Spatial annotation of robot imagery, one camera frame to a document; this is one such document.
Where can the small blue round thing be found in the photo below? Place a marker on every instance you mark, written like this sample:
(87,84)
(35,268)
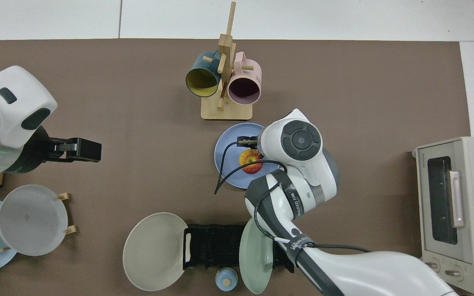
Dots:
(226,280)

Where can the pink mug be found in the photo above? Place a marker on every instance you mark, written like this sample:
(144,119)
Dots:
(243,90)

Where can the dark blue mug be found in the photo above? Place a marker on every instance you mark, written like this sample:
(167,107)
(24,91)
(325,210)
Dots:
(202,82)

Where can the red yellow apple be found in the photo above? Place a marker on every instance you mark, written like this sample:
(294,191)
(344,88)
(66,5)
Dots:
(248,158)

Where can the grey plate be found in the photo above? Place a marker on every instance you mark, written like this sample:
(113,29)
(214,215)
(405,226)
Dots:
(31,222)

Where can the wooden plate rack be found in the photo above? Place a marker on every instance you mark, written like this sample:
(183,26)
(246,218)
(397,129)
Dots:
(64,196)

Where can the beige plate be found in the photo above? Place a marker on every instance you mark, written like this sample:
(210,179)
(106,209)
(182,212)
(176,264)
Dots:
(154,253)

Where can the black dish rack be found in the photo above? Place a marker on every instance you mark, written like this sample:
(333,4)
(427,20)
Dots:
(216,246)

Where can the brown table cloth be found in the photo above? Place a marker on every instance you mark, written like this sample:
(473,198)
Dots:
(364,102)

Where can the pale green plate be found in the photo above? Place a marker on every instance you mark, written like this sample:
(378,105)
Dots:
(255,267)

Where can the wooden cup stand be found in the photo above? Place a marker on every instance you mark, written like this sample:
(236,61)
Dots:
(226,113)

